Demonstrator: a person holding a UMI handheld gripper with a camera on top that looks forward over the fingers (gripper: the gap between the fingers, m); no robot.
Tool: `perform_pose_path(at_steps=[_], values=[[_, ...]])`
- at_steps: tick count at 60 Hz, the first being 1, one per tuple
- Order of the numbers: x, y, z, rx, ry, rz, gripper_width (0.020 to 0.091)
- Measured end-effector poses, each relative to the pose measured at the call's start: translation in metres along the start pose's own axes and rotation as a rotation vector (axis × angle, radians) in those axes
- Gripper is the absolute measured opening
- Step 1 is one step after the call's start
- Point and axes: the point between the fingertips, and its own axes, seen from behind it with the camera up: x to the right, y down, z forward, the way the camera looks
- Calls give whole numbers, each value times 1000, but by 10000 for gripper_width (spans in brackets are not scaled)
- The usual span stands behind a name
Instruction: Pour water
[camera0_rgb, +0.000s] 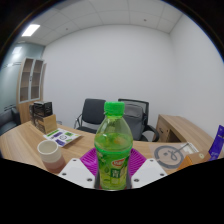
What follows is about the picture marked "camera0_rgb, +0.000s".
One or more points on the purple package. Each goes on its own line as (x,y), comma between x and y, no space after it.
(218,143)

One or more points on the black printed box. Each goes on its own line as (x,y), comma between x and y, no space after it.
(43,109)

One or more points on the dark flat box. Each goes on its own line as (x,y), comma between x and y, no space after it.
(31,115)

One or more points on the white and brown cup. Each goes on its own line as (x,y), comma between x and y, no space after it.
(51,156)

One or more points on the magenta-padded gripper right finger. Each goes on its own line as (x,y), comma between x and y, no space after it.
(148,170)

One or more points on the wooden shelf cabinet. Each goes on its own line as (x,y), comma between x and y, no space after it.
(31,86)

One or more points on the black mesh office chair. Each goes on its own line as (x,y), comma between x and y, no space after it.
(136,120)

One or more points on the green drink bottle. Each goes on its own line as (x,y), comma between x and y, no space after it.
(113,150)

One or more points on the white green purple leaflet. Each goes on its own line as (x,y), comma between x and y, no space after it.
(61,137)

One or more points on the black sofa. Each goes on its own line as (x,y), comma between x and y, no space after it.
(8,121)

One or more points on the wooden side desk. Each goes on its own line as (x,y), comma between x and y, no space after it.
(180,128)

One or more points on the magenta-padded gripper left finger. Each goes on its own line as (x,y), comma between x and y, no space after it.
(76,171)

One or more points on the brown cardboard box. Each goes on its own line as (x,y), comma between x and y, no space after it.
(48,125)

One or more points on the rectangular ceiling light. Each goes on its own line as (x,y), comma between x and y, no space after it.
(30,30)

